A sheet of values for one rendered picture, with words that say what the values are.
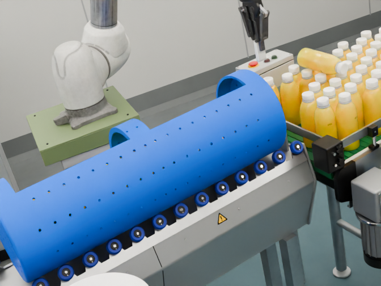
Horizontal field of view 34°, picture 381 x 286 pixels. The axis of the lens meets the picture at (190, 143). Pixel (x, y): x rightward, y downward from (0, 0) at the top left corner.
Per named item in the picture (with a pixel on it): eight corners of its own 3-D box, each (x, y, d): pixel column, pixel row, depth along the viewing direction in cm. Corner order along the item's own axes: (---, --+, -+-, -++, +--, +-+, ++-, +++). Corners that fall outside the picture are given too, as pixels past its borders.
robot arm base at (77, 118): (49, 120, 238) (45, 106, 235) (102, 98, 245) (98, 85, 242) (63, 135, 223) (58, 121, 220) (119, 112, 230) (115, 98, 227)
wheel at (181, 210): (169, 207, 185) (171, 206, 183) (182, 200, 186) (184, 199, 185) (177, 221, 184) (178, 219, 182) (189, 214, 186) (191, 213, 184)
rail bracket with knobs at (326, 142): (310, 168, 201) (306, 141, 197) (326, 159, 204) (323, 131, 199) (331, 179, 194) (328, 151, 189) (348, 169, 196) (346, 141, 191)
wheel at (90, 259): (79, 256, 173) (79, 255, 171) (93, 248, 175) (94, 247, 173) (86, 270, 173) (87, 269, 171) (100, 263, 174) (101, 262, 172)
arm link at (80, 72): (54, 110, 229) (34, 55, 219) (81, 88, 243) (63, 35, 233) (90, 110, 222) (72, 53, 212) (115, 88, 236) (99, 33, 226)
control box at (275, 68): (239, 91, 239) (235, 66, 234) (279, 72, 247) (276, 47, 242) (255, 97, 231) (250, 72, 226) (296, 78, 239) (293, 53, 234)
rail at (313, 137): (257, 116, 229) (256, 109, 228) (259, 115, 230) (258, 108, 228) (335, 151, 198) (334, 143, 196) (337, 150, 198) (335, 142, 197)
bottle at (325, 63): (303, 42, 222) (343, 53, 208) (312, 54, 227) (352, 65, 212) (292, 58, 221) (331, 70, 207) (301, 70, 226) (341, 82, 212)
